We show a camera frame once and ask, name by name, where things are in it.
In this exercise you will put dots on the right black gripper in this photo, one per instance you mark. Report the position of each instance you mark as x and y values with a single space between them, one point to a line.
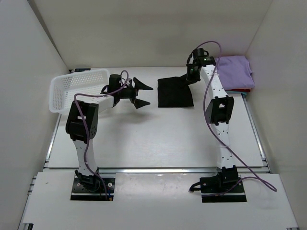
189 79

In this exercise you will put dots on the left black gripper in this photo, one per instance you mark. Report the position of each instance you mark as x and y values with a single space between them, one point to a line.
138 85

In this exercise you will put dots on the black t shirt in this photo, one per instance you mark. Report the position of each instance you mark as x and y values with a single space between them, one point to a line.
174 92

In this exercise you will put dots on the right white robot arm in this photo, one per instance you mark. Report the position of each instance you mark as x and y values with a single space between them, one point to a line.
217 114

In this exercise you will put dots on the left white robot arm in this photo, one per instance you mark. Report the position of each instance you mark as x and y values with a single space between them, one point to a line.
82 122

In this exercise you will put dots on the purple folded t shirt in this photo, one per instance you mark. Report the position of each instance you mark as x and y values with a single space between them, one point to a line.
235 73

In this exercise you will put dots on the red folded t shirt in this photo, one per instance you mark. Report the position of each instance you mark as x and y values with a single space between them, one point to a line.
240 90

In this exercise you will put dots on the small dark label plate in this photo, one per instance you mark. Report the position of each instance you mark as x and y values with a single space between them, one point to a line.
81 69

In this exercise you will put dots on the white plastic basket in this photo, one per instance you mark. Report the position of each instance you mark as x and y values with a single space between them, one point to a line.
63 88

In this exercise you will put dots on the aluminium rail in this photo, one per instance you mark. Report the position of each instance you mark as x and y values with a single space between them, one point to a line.
161 170

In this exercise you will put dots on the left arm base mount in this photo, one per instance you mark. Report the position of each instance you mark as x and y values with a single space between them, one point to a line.
90 188

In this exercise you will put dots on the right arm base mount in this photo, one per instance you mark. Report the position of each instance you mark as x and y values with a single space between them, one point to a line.
225 187

